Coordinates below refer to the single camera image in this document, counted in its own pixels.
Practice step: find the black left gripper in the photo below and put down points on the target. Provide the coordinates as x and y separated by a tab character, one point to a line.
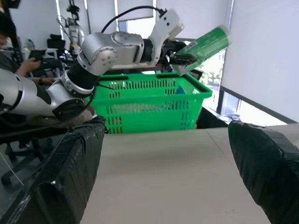
171	46

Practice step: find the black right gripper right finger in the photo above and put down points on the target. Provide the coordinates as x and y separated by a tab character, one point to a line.
268	163

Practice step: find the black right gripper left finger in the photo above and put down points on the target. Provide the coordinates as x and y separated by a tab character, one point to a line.
63	177

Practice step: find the green plastic packet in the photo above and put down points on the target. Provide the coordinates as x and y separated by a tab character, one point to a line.
208	46

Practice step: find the green plastic shopping basket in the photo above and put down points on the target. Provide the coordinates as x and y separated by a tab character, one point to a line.
149	105

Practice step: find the blue item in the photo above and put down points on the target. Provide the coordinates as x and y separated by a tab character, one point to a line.
180	90

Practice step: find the silver humanoid robot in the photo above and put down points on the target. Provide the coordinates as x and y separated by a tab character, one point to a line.
75	32

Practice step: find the seated person in dark shirt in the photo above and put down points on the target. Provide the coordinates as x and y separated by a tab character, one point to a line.
9	63

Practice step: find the black office chair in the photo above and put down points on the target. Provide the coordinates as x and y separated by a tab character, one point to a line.
56	43

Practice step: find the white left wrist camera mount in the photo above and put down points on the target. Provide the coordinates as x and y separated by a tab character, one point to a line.
163	28

